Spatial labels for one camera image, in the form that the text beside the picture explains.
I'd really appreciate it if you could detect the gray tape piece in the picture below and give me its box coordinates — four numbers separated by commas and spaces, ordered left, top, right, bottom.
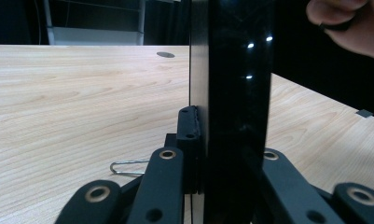
354, 108, 374, 119

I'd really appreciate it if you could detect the white metal stand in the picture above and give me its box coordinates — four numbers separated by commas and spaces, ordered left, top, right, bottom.
42, 0, 145, 47

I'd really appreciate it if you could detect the round table cable hole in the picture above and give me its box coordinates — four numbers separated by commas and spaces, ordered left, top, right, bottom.
156, 50, 176, 60

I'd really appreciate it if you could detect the black round mirror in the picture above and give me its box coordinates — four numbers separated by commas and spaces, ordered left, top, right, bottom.
109, 0, 274, 224

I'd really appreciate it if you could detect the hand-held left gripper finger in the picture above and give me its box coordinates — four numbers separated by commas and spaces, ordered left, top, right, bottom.
164, 105, 204, 194

